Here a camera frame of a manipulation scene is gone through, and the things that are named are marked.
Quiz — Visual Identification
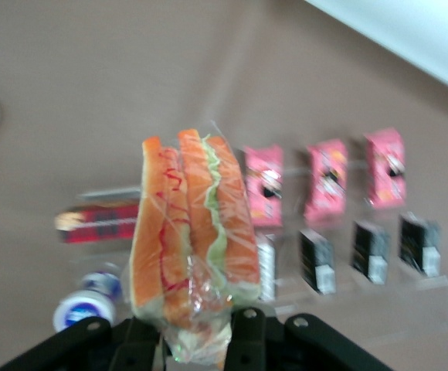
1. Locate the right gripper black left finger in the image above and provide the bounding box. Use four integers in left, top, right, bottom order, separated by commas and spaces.
0, 316, 169, 371

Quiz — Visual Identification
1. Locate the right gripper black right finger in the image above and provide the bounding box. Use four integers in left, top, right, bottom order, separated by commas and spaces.
222, 307, 397, 371

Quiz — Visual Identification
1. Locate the triangle sandwich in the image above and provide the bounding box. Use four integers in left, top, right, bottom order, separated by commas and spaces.
121, 119, 263, 366

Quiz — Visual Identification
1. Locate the blue lid yogurt cup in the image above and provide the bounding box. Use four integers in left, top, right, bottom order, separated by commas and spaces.
53, 289, 117, 334

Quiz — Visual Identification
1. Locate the small black drink carton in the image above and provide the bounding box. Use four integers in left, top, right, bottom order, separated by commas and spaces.
297, 227, 337, 297
256, 231, 278, 302
397, 212, 441, 277
350, 220, 391, 285

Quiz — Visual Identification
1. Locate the red tartan cookie box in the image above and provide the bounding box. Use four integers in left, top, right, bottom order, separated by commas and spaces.
53, 203, 140, 245

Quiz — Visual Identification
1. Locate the clear acrylic tiered stand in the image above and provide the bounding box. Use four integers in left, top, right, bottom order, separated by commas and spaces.
69, 154, 448, 341

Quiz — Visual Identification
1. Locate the pink snack packet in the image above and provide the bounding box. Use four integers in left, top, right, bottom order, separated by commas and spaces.
243, 145, 285, 229
303, 138, 349, 225
362, 127, 407, 208

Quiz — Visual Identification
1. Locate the brown table cover sheet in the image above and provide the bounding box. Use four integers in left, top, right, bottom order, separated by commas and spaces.
0, 0, 448, 371

